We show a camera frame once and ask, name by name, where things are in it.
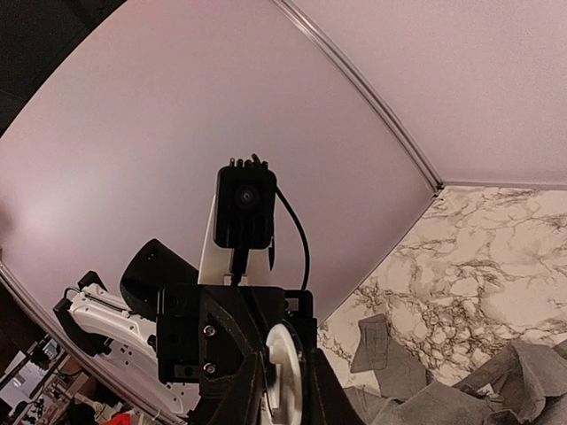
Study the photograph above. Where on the grey button-up shirt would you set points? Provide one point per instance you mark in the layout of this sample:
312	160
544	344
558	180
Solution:
522	384

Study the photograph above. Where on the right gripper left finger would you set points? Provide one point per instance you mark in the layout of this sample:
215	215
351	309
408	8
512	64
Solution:
237	401

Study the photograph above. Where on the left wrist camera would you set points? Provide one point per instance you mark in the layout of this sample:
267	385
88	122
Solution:
240	232

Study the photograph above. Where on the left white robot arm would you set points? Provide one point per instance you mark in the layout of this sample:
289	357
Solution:
93	315

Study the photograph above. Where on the left aluminium frame post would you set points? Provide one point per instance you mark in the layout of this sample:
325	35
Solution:
365	89

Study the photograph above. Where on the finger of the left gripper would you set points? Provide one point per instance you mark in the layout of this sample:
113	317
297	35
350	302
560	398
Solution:
233	324

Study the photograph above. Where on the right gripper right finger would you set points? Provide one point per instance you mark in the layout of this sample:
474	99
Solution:
327	403

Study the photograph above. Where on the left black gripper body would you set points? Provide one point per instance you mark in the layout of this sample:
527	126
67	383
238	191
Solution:
178	325

